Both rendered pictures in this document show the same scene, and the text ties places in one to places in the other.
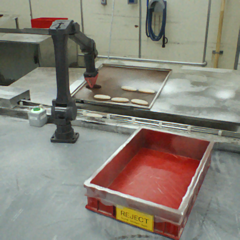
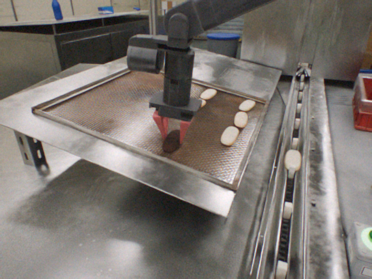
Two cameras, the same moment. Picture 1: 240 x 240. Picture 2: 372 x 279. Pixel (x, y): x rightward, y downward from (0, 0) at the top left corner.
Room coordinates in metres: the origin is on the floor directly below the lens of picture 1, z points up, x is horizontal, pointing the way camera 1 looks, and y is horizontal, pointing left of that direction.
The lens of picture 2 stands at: (1.74, 0.73, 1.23)
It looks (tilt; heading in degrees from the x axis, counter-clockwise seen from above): 28 degrees down; 270
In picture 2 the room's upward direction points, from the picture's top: straight up
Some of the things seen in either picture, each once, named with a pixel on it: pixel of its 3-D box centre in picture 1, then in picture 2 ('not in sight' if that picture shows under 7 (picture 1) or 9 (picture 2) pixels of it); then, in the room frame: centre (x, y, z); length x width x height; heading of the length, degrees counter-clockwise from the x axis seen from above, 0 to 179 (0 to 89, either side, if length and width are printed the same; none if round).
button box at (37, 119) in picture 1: (38, 119); (369, 267); (1.45, 0.43, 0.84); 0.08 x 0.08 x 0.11; 68
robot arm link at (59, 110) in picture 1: (63, 114); not in sight; (1.29, 0.27, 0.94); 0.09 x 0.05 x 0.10; 169
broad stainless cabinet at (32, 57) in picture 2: not in sight; (92, 62); (2.75, -2.41, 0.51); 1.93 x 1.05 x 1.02; 68
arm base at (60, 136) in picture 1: (64, 131); not in sight; (1.27, 0.27, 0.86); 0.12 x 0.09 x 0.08; 81
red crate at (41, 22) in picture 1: (49, 22); not in sight; (5.17, 1.14, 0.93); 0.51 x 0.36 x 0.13; 72
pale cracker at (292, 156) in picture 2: (93, 115); (293, 159); (1.47, 0.14, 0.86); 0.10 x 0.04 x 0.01; 68
